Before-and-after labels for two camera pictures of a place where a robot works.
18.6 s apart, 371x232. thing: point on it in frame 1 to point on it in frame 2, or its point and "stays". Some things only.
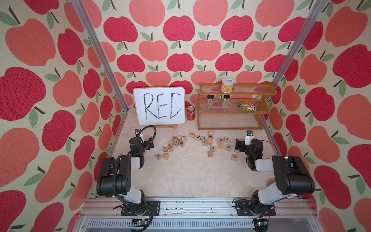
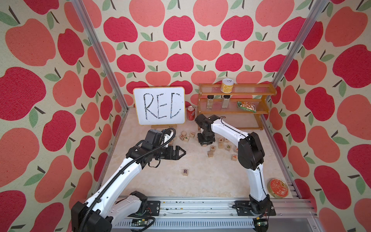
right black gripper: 242,145 to 211,140
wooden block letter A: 234,157 stays
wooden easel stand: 166,126 stays
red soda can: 191,112 stays
